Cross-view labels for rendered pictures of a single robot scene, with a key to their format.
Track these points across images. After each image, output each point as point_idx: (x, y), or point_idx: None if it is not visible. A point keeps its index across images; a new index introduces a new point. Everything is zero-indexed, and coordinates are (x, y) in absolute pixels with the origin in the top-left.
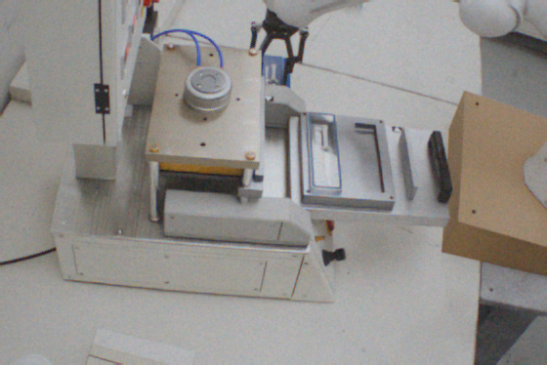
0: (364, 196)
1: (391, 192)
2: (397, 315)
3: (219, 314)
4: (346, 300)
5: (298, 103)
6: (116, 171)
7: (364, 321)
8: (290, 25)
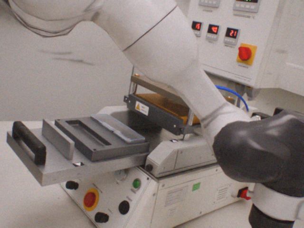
0: (75, 118)
1: (60, 121)
2: (12, 188)
3: None
4: (52, 186)
5: (158, 154)
6: (195, 130)
7: (34, 181)
8: (249, 215)
